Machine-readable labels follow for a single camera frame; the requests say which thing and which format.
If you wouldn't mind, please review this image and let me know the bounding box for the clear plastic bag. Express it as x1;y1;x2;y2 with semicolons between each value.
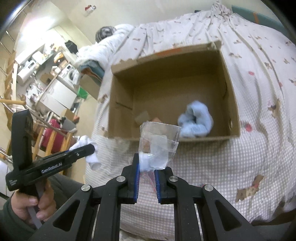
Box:
138;121;181;172

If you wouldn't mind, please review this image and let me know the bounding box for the white sock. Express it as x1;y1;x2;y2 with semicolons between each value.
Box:
69;136;101;170

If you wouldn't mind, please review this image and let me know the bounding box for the beige rubber tube piece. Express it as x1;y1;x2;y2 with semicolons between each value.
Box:
152;118;161;123

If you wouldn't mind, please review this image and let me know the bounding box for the light blue fluffy plush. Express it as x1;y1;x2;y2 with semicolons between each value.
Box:
178;100;214;138

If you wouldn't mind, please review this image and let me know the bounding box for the brown cardboard box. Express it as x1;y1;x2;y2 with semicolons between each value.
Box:
107;40;240;141
80;74;102;100

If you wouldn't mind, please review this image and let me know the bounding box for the person left hand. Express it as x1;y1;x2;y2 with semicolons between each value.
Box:
11;180;57;225

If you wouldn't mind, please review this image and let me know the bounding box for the wooden chair red cushion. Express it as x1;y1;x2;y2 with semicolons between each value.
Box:
1;96;74;160

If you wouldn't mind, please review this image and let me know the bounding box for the white kitchen cabinet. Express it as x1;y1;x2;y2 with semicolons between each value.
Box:
36;79;77;116

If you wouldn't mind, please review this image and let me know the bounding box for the checkered patterned bed quilt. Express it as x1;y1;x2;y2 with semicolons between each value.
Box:
86;3;295;222

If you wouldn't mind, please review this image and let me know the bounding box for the green dustpan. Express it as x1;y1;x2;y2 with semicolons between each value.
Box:
77;87;88;100

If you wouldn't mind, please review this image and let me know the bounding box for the brown cardboard box beside bed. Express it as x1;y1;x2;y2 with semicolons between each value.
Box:
80;74;102;100

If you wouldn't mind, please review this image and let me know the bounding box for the white washing machine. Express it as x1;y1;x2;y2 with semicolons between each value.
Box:
57;63;78;93

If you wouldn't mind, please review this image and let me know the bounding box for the white folded duvet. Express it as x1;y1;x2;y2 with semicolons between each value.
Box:
74;24;135;70

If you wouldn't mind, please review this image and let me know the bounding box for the striped grey beanie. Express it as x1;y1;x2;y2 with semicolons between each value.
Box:
95;26;116;43

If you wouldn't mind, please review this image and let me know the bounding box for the teal orange pillow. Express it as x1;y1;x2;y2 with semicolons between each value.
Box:
232;5;289;37

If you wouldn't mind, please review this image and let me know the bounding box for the red wall hook ornament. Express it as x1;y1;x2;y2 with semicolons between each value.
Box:
84;4;97;16

